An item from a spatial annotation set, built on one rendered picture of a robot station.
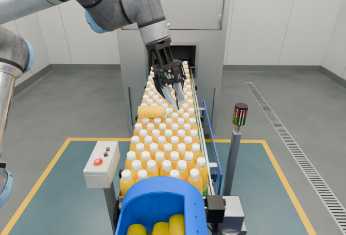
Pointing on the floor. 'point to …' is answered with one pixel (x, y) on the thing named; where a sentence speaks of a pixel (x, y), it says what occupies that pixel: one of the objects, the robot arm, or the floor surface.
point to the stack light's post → (231, 163)
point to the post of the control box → (110, 196)
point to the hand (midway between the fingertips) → (176, 105)
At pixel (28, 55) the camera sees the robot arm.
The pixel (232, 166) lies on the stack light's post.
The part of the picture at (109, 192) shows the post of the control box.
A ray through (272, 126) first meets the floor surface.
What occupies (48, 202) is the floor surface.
